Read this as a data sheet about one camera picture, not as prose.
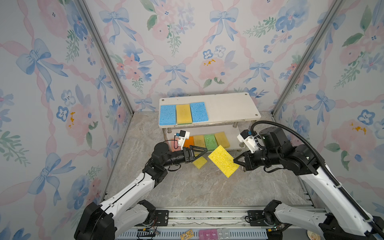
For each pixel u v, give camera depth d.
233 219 0.75
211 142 0.93
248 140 0.57
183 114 0.70
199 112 0.72
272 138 0.46
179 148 0.65
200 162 0.92
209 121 0.71
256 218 0.73
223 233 0.69
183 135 0.66
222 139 0.95
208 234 0.69
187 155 0.60
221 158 0.63
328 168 0.41
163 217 0.75
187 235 0.69
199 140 0.95
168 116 0.69
